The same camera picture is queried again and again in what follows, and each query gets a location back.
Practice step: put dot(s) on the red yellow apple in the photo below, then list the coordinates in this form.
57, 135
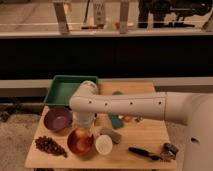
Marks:
82, 135

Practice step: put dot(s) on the red bowl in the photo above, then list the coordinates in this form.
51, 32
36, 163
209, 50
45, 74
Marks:
81, 147

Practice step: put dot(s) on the black handled brush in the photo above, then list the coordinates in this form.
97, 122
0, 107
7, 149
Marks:
148, 154

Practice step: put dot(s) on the white round cup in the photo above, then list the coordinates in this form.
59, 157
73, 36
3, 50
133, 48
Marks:
104, 144

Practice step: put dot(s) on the purple bowl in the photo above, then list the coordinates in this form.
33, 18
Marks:
57, 118

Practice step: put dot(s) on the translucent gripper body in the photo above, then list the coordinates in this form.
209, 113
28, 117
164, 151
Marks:
84, 122

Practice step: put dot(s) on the dark small object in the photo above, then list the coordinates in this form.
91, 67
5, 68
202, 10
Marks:
172, 148

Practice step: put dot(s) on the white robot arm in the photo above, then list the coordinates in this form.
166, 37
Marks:
195, 110

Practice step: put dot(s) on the orange carrot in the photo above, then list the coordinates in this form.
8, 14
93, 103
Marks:
127, 118

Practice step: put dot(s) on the green plastic tray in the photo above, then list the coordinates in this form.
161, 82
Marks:
63, 87

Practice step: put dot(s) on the bunch of dark grapes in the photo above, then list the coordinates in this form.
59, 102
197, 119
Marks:
50, 146

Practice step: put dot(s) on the green sponge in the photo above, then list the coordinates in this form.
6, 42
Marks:
116, 122

